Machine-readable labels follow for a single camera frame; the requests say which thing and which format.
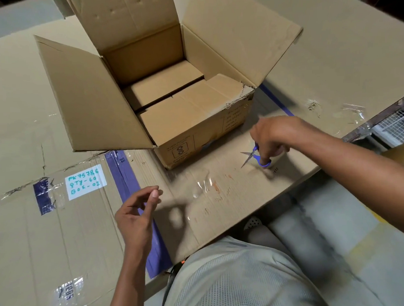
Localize person's right hand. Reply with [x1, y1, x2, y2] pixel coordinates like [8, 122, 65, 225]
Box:
[248, 115, 309, 165]

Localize person's beige mesh shirt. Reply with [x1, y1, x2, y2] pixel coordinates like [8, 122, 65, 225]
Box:
[158, 232, 324, 306]

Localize black strap with orange clip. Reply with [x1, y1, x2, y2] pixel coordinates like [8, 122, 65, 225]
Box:
[158, 260, 188, 306]

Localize blue-handled scissors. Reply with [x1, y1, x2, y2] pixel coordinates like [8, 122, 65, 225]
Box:
[240, 142, 273, 169]

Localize person's right forearm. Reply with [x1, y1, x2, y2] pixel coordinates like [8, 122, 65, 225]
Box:
[286, 117, 404, 245]

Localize person's left hand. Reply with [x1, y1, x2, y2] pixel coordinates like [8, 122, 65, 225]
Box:
[113, 185, 166, 257]

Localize brown cardboard box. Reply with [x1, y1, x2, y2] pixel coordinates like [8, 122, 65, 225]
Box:
[32, 0, 309, 175]

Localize small brown carton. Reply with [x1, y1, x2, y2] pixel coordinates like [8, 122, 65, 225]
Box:
[382, 141, 404, 169]

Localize person's white perforated shoe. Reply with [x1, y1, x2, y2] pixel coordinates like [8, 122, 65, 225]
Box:
[242, 216, 263, 231]

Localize white handwritten label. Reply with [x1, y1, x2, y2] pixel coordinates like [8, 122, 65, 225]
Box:
[64, 163, 108, 201]

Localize white wire mesh basket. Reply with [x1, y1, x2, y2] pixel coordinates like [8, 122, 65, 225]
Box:
[371, 108, 404, 149]

